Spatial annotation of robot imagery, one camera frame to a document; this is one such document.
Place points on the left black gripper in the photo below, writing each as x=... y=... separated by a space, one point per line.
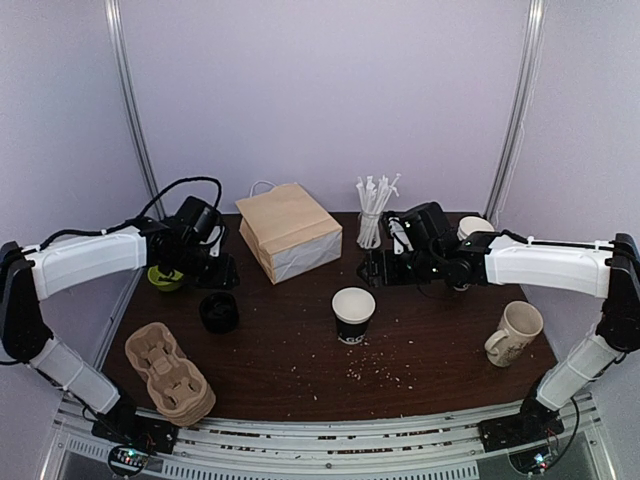
x=222 y=276

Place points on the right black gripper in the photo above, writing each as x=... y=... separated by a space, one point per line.
x=382 y=270

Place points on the black paper coffee cup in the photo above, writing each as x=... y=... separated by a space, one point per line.
x=353 y=309

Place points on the brown paper takeout bag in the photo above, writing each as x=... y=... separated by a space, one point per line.
x=289 y=232

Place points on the brown pulp cup carrier stack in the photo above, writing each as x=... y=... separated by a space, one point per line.
x=176 y=386

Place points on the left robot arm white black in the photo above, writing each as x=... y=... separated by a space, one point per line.
x=69 y=258

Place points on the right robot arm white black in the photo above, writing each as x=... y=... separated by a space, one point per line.
x=470 y=254

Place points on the green small bowl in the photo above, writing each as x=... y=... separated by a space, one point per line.
x=165 y=282

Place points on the glass jar of straws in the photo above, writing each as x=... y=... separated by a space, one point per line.
x=373 y=197

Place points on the stack of paper cups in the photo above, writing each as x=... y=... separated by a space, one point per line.
x=471 y=224

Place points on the beige ceramic mug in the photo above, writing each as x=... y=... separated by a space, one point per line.
x=518 y=327

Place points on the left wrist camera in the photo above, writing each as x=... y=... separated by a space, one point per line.
x=196 y=220

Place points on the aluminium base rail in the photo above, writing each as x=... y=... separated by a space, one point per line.
x=441 y=446

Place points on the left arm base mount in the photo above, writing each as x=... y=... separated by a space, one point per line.
x=138 y=439

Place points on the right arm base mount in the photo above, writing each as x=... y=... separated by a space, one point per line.
x=532 y=433

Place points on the left aluminium frame post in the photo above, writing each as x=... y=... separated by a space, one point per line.
x=117 y=39

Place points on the aluminium frame post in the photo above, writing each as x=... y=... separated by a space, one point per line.
x=524 y=92
x=117 y=39

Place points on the right aluminium frame post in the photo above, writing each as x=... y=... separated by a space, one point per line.
x=524 y=92

